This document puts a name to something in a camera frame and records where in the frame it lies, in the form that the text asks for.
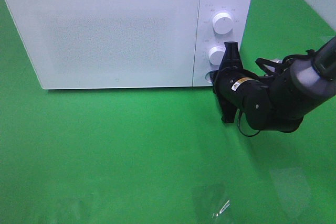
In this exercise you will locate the white microwave knob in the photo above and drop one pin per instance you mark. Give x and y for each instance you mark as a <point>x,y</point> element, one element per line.
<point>216,55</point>
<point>222,23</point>

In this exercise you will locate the white microwave door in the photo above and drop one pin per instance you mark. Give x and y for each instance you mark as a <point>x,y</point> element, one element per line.
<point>86,44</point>

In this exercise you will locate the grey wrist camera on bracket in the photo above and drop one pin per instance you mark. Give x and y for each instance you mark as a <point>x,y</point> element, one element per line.
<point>277,61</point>

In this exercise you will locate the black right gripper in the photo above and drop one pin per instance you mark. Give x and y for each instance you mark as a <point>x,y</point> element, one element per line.
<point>235,87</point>

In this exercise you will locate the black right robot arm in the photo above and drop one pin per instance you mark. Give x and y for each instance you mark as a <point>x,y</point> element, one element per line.
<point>279,100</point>

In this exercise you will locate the round door release button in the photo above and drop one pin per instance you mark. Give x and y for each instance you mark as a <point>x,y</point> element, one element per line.
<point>209,77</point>

